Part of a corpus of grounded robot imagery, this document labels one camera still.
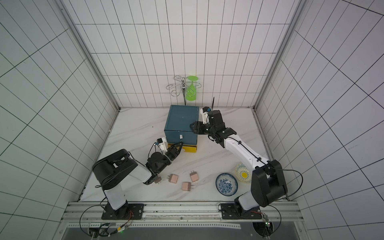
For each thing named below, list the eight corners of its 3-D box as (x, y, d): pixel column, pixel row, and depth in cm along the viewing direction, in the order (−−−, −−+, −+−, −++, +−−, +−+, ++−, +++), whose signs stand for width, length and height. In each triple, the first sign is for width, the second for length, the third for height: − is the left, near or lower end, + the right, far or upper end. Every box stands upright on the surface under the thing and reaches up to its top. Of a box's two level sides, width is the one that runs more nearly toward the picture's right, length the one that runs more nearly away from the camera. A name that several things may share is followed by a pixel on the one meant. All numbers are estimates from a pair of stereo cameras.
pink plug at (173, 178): (166, 181, 85) (165, 179, 83) (169, 173, 88) (168, 172, 86) (176, 184, 84) (176, 182, 82) (179, 176, 87) (178, 175, 85)
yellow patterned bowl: (242, 186, 83) (244, 183, 80) (232, 167, 90) (233, 165, 86) (252, 181, 85) (255, 178, 81) (241, 163, 91) (243, 160, 88)
